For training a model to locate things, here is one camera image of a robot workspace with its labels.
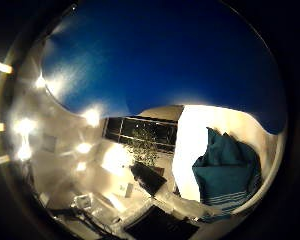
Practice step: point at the black framed window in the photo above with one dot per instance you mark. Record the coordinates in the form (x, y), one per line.
(123, 128)

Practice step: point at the black flat pad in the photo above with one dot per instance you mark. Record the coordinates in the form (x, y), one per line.
(160, 225)

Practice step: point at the dark rectangular wall panel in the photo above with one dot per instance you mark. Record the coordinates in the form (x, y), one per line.
(148, 178)

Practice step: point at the teal blue striped cloth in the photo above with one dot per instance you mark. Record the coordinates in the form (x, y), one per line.
(226, 173)

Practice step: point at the green leafy plant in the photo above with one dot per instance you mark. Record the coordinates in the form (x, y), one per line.
(143, 148)

